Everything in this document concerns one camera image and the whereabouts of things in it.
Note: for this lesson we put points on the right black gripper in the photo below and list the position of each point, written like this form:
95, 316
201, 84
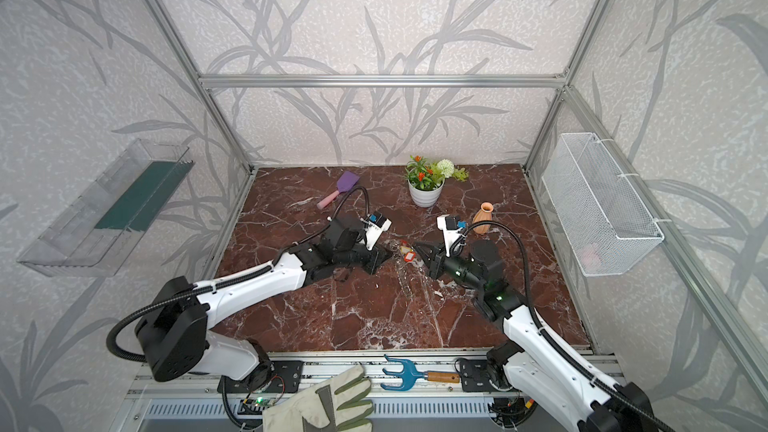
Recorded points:
442, 261

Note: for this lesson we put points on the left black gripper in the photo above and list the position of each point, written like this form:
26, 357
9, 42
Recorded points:
372, 255

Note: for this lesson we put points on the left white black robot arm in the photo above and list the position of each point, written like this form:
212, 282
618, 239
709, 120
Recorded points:
174, 334

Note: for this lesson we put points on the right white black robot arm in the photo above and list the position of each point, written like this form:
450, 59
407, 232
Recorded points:
535, 360

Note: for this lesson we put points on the small terracotta vase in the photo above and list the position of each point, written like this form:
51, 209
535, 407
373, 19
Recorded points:
484, 214

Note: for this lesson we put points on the white pot with flowers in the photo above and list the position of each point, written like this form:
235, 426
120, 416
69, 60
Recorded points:
426, 178

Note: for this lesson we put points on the purple pink toy spatula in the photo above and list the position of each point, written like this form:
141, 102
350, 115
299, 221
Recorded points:
343, 185

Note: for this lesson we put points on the blue garden hand fork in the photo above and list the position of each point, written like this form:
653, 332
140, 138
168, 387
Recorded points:
409, 375

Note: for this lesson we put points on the white green work glove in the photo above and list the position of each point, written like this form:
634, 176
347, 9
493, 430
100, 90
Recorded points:
338, 404

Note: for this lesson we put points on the green circuit board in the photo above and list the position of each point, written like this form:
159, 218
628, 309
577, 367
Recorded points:
256, 405

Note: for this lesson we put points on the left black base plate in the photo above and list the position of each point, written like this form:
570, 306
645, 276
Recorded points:
285, 379

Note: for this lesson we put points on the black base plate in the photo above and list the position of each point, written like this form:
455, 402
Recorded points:
474, 375
285, 379

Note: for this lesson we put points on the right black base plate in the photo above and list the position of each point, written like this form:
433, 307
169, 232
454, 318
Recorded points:
474, 375

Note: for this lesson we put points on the white wire mesh basket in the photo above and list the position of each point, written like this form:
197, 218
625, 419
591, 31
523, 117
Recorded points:
607, 224

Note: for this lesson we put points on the clear plastic wall tray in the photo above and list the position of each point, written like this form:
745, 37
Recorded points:
95, 235

